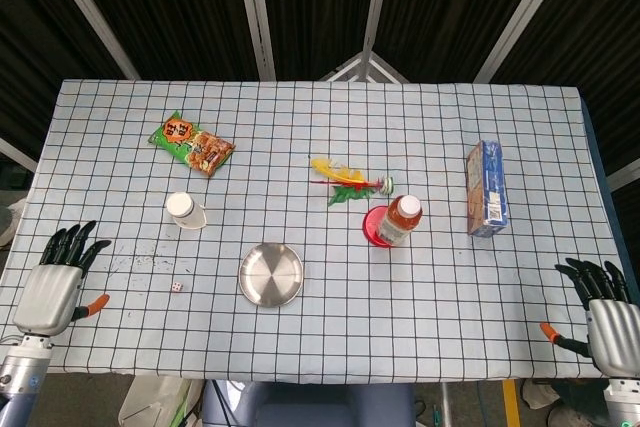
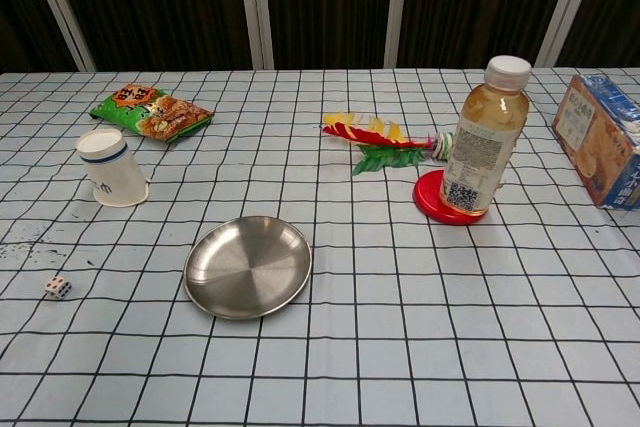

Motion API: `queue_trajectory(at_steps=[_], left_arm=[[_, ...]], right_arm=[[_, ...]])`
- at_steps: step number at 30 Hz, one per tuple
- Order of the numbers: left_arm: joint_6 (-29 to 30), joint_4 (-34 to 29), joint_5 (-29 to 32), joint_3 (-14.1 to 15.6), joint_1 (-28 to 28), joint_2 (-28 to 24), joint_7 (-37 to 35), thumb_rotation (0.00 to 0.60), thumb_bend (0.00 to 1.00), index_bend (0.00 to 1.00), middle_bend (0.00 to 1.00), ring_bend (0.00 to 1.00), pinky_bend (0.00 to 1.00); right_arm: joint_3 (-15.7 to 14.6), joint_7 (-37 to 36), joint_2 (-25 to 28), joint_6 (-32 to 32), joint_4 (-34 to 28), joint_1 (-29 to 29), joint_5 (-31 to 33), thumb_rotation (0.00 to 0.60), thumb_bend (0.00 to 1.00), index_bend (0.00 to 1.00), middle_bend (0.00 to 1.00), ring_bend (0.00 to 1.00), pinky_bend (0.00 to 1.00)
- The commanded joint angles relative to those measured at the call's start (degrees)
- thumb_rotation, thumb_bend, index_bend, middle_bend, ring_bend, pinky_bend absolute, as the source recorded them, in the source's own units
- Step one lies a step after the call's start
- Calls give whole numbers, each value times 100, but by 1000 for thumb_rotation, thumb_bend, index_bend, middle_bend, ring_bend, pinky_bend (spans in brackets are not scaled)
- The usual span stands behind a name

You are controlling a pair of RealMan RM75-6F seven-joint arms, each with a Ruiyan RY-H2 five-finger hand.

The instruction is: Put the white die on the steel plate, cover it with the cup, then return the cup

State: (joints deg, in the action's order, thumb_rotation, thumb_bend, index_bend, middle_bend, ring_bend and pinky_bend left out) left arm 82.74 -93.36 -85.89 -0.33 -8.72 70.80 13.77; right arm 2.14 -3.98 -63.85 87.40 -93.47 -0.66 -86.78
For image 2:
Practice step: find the round metal plate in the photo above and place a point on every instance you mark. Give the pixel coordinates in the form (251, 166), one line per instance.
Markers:
(247, 267)

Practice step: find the white paper cup blue band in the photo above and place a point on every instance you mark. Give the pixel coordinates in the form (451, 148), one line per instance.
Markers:
(112, 172)

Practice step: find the white die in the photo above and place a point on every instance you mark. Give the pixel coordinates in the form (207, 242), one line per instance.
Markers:
(58, 288)

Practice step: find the colourful feather shuttlecock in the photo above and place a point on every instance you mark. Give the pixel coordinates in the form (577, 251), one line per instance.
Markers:
(385, 139)

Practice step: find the red round coaster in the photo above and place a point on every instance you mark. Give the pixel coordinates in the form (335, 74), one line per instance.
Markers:
(425, 197)

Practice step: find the checkered tablecloth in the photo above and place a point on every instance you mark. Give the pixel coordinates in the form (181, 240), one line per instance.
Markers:
(400, 322)

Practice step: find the tea bottle white cap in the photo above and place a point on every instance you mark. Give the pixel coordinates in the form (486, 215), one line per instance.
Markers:
(482, 147)

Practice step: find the green snack bag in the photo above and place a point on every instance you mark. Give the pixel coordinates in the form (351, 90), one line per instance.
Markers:
(155, 114)

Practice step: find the blue biscuit box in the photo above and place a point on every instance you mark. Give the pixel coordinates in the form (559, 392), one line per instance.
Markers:
(595, 142)

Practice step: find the white metal frame post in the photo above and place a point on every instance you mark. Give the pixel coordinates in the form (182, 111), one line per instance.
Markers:
(255, 12)
(60, 12)
(397, 7)
(567, 2)

